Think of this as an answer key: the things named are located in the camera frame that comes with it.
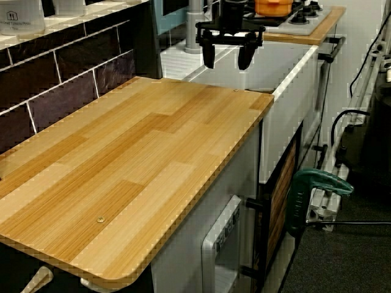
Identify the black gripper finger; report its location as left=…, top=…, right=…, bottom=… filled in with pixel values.
left=200, top=39, right=217, bottom=70
left=238, top=38, right=257, bottom=71

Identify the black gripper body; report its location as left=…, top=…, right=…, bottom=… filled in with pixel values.
left=195, top=0, right=266, bottom=48

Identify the grey toy faucet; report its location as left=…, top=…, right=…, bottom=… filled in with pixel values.
left=184, top=0, right=205, bottom=56

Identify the orange toy pot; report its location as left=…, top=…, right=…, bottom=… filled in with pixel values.
left=254, top=0, right=294, bottom=18

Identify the blue-grey toy cabinet box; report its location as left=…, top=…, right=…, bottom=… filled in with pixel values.
left=152, top=0, right=191, bottom=35

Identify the grey toy stove top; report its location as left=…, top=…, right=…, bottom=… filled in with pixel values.
left=240, top=0, right=333, bottom=36

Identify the white plastic jar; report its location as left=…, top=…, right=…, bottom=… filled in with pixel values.
left=0, top=0, right=46, bottom=36
left=53, top=0, right=88, bottom=10

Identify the dark tile backsplash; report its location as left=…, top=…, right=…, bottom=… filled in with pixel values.
left=0, top=19, right=137, bottom=155

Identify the wooden slat cabinet door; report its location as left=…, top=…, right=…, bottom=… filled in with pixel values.
left=265, top=139, right=299, bottom=271

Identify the grey dishwasher door panel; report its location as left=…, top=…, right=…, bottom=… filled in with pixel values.
left=200, top=195, right=243, bottom=293

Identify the white support leg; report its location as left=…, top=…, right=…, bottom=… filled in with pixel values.
left=20, top=265, right=54, bottom=293

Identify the dark kitchen frame post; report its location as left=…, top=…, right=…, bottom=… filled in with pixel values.
left=134, top=0, right=165, bottom=81

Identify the black towel rail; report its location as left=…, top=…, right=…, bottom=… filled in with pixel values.
left=313, top=35, right=348, bottom=170

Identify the thick black cable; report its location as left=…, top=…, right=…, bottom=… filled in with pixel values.
left=331, top=109, right=371, bottom=153

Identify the thin black cable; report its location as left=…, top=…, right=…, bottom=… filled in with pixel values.
left=349, top=16, right=391, bottom=96

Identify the aluminium frame extrusion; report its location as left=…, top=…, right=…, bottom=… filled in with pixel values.
left=305, top=29, right=391, bottom=233

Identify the cream wall shelf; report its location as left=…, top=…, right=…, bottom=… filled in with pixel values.
left=0, top=0, right=151, bottom=47

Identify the black door handle bar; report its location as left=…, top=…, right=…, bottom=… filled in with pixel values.
left=240, top=121, right=271, bottom=277

